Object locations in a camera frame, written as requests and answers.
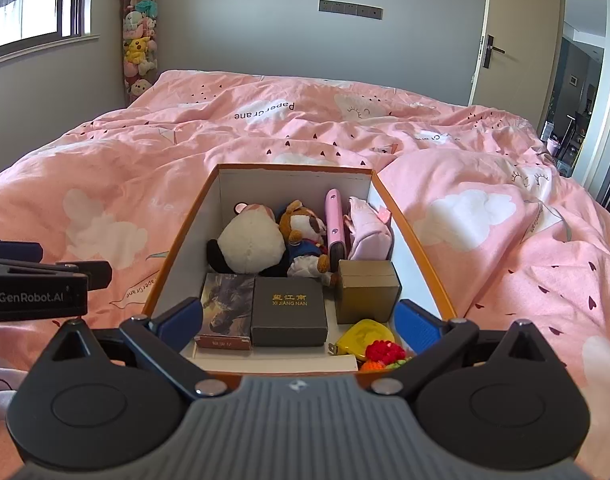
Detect black door handle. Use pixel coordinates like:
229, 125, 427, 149
479, 35, 506, 69

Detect brown bear plush blue outfit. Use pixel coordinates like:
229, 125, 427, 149
277, 199, 338, 287

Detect clear tube of plush toys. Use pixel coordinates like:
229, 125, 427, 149
120, 0, 160, 107

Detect pink printed blanket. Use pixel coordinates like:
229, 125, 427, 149
0, 69, 610, 466

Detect gold square box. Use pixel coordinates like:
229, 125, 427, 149
333, 259, 402, 325

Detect white door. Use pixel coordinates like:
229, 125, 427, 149
467, 0, 566, 122

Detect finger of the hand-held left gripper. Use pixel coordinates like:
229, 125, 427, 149
0, 238, 44, 263
0, 257, 112, 291

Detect illustrated card box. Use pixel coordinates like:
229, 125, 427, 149
194, 272, 256, 356

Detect black gift box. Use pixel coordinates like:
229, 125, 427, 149
250, 276, 329, 348

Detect grey wall switch panel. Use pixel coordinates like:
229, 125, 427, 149
318, 0, 384, 20

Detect panda plush with pink stripes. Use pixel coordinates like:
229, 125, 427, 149
206, 202, 286, 277

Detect window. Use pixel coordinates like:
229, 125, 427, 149
0, 0, 94, 64

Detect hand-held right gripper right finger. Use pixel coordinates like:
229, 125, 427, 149
372, 299, 566, 403

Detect yellow tape measure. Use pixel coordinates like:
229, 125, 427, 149
327, 318, 394, 361

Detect red knitted flower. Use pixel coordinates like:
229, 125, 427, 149
360, 339, 416, 374

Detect orange cardboard box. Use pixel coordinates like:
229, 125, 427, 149
142, 162, 458, 391

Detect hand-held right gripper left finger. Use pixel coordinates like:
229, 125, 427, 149
34, 297, 233, 401

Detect pink cloth pouch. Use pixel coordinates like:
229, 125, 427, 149
345, 196, 394, 261

